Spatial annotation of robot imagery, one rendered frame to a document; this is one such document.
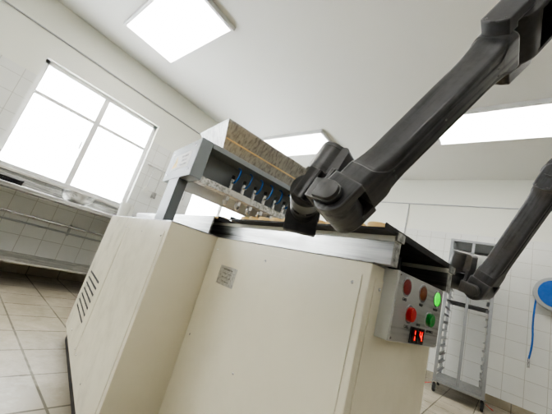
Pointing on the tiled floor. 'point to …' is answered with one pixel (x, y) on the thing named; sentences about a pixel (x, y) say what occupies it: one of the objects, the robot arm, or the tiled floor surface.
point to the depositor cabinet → (134, 315)
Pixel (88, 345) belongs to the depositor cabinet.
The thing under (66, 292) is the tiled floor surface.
